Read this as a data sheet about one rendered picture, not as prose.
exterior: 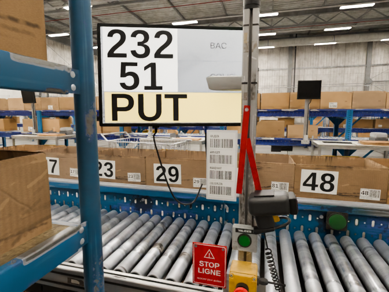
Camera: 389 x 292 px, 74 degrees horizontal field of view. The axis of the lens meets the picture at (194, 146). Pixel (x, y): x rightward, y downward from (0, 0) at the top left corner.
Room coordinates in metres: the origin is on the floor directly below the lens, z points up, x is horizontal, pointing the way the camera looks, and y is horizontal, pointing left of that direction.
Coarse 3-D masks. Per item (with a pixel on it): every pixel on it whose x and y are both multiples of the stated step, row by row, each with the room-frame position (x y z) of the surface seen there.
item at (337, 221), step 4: (332, 216) 1.10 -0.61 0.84; (336, 216) 1.09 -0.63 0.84; (340, 216) 1.09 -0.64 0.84; (332, 220) 1.10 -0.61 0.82; (336, 220) 1.09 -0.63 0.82; (340, 220) 1.09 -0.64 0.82; (344, 220) 1.09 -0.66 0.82; (332, 224) 1.10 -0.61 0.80; (336, 224) 1.09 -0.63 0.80; (340, 224) 1.09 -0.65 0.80; (344, 224) 1.09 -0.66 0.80; (336, 228) 1.09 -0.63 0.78; (340, 228) 1.09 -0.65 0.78
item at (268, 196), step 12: (252, 192) 0.67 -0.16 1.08; (264, 192) 0.64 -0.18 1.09; (276, 192) 0.64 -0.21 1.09; (288, 192) 0.64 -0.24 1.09; (252, 204) 0.62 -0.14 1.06; (264, 204) 0.61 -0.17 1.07; (276, 204) 0.60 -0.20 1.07; (288, 204) 0.60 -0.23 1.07; (264, 216) 0.63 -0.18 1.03; (276, 216) 0.63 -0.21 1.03; (264, 228) 0.63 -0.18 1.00
